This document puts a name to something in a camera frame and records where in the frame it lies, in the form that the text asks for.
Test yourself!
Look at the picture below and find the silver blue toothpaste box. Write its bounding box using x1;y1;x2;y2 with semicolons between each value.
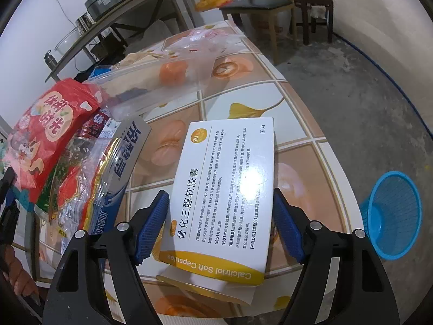
80;116;150;235

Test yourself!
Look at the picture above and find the floral plastic tablecloth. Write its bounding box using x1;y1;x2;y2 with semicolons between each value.
117;21;363;324

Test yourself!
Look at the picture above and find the left hand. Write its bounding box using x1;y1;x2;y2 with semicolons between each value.
4;245;39;296

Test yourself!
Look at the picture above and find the white yellow medicine box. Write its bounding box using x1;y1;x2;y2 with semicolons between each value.
159;118;274;305

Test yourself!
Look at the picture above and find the wooden chair black seat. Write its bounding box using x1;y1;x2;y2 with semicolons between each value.
219;0;297;65

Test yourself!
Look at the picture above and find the clear plastic bag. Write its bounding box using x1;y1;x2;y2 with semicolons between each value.
85;28;242;121

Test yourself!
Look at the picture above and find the grey metal side table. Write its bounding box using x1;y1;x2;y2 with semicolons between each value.
47;0;195;82

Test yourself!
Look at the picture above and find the dark wooden stool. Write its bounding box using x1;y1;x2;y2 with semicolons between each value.
294;0;334;45

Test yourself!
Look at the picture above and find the orange tangerine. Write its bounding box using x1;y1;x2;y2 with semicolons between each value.
159;61;188;87

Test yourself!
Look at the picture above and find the blue mesh trash basket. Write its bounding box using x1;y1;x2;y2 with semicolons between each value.
359;171;423;261

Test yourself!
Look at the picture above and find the red striped snack bag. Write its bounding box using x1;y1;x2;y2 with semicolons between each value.
34;109;110;252

